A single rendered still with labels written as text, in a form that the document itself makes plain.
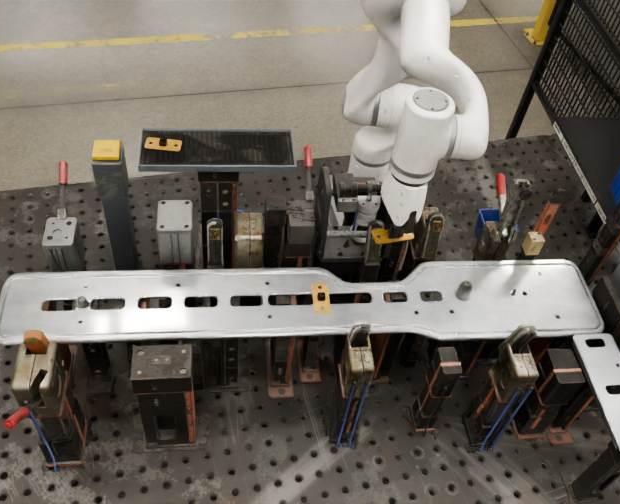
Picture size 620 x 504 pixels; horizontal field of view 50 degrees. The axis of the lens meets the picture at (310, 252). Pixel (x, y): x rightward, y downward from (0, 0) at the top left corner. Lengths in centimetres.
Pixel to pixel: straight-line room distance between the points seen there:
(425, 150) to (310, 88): 272
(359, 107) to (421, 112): 65
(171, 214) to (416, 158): 62
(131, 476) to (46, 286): 47
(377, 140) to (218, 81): 209
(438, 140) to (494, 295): 59
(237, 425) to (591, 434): 90
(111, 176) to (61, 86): 225
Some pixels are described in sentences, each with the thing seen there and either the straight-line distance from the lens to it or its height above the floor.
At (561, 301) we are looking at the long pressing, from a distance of 170.
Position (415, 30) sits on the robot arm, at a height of 160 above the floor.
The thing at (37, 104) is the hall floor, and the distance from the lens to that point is 378.
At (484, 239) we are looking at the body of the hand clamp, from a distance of 174.
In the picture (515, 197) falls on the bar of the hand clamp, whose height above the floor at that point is 117.
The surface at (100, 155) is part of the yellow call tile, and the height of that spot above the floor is 116.
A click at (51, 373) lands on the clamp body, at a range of 139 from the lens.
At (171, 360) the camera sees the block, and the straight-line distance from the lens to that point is 140.
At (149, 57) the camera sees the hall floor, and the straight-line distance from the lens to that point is 405.
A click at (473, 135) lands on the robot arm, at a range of 117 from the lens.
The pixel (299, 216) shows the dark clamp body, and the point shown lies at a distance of 159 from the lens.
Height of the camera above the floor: 222
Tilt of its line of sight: 49 degrees down
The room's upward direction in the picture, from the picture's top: 8 degrees clockwise
